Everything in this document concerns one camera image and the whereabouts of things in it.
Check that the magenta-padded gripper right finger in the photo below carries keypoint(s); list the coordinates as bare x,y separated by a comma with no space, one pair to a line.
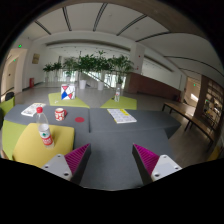
151,166

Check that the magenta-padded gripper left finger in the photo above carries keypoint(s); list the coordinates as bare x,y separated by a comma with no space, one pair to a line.
71,166

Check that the red-capped plastic water bottle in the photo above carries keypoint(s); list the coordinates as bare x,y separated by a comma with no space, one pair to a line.
44,129

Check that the yellow table section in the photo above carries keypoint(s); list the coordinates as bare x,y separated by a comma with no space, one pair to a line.
30,149

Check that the red round coaster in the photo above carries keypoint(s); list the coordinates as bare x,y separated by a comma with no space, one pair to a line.
79,119

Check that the red and white mug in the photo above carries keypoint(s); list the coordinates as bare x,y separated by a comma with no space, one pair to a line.
60,114

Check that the yellow and white booklet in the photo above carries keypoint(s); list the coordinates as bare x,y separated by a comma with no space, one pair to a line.
121,116

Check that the long wooden bench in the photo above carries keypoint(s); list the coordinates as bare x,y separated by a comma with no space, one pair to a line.
191,120

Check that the white magazine on table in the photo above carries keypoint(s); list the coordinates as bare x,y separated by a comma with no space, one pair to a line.
31,110

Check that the colourful geometric paper box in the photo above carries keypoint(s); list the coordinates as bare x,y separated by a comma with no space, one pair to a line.
67,91

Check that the clear bottle far table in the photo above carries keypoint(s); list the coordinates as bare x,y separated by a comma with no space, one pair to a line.
117,95

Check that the wooden bookshelf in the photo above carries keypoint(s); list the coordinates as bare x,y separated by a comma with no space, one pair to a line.
210,105

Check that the wooden reception counter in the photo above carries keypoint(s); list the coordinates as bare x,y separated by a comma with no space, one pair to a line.
136,83

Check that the lime green left seat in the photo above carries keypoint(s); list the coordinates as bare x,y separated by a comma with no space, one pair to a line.
6,106

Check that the red fire extinguisher box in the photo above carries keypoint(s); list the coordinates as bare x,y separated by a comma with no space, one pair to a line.
31,82

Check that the potted plant white pot left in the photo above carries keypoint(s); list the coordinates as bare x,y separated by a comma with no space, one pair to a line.
83,66

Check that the potted plant white pot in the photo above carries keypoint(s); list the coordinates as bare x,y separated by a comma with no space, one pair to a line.
83,66
101,67

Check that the potted plant white pot right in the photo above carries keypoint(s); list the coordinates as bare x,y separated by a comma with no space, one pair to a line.
101,67

